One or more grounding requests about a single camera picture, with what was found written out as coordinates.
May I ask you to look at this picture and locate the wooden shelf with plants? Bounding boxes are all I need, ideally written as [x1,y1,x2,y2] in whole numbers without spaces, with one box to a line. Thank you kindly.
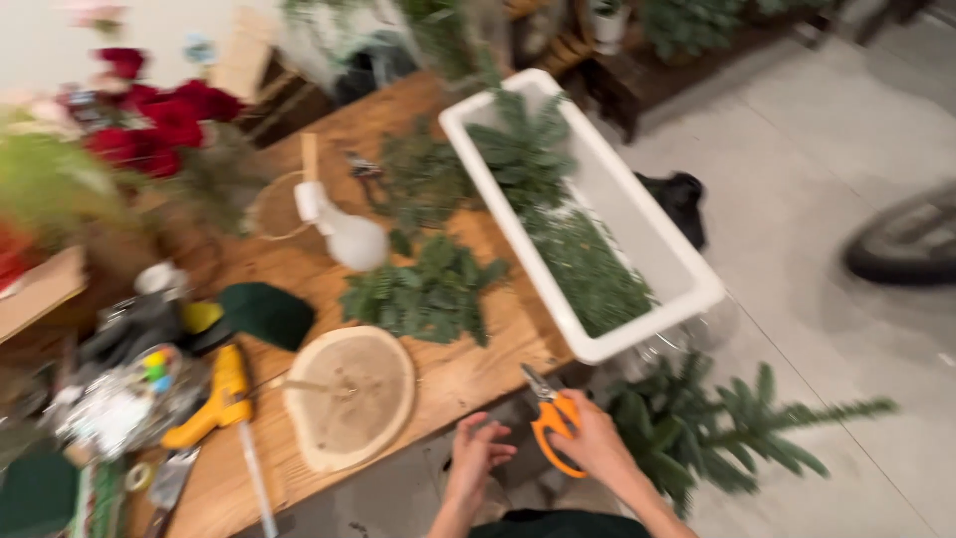
[508,0,845,144]

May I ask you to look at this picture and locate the pile of fir sprigs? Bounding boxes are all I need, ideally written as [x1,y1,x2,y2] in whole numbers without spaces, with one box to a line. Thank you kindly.
[340,233,512,347]

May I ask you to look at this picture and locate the person's right hand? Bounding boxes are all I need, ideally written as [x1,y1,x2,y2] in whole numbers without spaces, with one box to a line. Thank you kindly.
[547,389,637,496]

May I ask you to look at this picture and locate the wooden work table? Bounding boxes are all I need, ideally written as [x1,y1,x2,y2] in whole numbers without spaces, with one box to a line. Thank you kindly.
[123,71,576,538]

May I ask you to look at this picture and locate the yellow glue gun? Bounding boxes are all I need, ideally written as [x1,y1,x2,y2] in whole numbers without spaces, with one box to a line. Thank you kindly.
[161,344,255,451]

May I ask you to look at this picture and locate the large fir branch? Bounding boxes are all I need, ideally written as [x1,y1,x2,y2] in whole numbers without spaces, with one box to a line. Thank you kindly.
[603,351,899,520]

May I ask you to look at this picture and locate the orange handled scissors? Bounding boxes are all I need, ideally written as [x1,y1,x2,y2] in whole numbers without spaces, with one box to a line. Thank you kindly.
[520,363,590,480]

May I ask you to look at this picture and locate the small fir sprigs heap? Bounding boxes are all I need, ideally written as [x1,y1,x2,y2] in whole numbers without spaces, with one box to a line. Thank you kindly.
[372,116,482,233]

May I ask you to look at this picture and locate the red rose bouquet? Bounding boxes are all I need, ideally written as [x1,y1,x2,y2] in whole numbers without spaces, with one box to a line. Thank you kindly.
[81,47,246,180]

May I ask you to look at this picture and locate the black pruning shears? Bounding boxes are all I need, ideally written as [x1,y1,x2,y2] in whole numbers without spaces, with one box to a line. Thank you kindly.
[344,151,385,206]

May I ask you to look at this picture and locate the fir branches in planter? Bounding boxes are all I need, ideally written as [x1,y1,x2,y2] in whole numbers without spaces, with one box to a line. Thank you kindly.
[465,88,658,339]

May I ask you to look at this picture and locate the white rectangular planter box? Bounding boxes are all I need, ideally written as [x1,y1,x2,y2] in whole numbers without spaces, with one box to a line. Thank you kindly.
[438,69,727,366]

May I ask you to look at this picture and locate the white glue stick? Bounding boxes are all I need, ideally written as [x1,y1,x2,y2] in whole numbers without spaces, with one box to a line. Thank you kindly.
[238,420,279,538]

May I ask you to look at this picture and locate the clear glass vase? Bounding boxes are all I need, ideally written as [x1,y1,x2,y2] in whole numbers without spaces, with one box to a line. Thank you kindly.
[614,295,740,384]

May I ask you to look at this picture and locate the round wooden slice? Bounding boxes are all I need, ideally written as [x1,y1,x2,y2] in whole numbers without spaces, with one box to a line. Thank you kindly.
[282,326,416,474]

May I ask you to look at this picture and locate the person's dark apron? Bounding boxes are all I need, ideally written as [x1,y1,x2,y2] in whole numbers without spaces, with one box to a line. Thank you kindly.
[468,510,652,538]

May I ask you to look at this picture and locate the glass bowl with ornaments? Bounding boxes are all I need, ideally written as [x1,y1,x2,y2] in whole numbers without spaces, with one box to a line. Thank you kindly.
[52,342,210,463]

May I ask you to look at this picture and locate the dark green floral foam brick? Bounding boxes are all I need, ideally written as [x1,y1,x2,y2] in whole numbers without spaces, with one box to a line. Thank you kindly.
[0,453,82,538]

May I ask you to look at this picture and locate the dark green foam block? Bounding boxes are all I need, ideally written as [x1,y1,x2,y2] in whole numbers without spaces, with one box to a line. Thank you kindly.
[217,281,316,353]

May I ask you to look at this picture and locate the black bag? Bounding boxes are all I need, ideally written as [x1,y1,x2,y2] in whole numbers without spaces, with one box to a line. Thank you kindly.
[633,171,708,253]

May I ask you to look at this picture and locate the bicycle wheel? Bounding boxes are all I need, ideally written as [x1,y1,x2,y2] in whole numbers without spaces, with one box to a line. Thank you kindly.
[842,181,956,287]

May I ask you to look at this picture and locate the person's left hand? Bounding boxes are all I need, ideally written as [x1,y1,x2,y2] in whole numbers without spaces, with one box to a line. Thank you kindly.
[446,411,518,515]

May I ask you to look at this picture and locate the white spray bottle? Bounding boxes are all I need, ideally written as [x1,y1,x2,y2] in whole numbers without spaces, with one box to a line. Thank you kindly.
[293,180,391,273]

